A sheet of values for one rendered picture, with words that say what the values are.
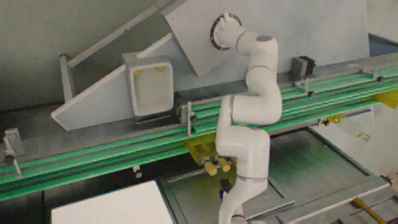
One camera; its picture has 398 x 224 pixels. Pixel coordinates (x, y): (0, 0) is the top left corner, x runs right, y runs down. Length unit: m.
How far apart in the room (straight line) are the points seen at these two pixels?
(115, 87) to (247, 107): 0.65
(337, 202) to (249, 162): 0.65
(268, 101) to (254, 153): 0.15
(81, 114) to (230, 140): 0.75
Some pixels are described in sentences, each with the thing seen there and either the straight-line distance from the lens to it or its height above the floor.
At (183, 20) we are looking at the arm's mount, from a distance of 1.22.
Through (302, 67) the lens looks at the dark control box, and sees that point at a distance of 1.63.
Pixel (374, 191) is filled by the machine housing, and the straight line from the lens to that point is 1.51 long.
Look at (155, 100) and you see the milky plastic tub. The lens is 1.36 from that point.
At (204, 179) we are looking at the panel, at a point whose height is 1.07.
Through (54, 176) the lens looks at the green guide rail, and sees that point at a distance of 1.31.
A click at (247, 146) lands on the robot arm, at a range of 0.78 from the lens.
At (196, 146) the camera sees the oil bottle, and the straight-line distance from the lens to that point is 1.25.
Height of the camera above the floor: 1.92
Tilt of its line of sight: 50 degrees down
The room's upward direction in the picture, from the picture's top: 140 degrees clockwise
